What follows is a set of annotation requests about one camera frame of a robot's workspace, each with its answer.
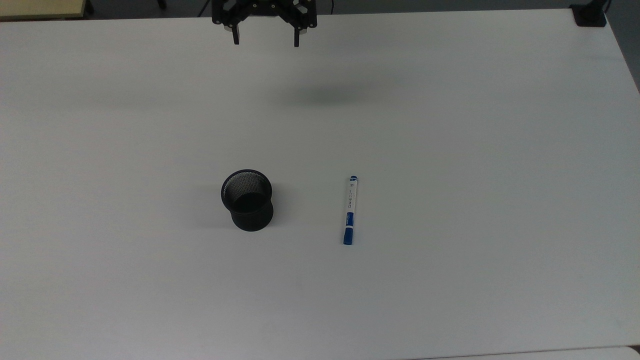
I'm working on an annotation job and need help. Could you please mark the black mesh pen cup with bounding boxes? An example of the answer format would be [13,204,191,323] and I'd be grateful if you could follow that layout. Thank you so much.
[220,169,275,232]

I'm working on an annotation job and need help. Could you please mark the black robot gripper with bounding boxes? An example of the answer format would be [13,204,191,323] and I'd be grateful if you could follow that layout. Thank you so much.
[211,0,319,48]

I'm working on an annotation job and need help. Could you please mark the white marker with blue cap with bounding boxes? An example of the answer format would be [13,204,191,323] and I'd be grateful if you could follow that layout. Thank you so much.
[343,175,359,246]

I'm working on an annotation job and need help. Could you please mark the beige wooden table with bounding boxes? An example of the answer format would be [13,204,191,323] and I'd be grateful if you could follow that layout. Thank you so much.
[0,0,87,22]

